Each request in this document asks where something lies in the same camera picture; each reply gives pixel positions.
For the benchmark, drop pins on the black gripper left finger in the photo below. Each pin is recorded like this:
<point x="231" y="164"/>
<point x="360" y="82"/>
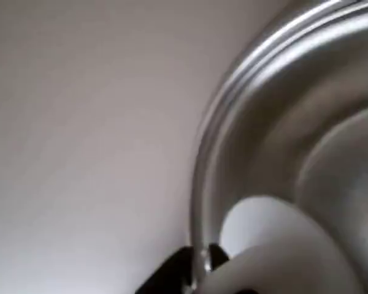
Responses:
<point x="171" y="272"/>

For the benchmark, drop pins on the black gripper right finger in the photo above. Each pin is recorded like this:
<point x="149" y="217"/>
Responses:
<point x="218" y="255"/>

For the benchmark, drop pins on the glass lid with white knob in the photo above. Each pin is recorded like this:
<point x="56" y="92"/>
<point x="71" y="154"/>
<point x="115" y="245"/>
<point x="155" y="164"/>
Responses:
<point x="263" y="122"/>

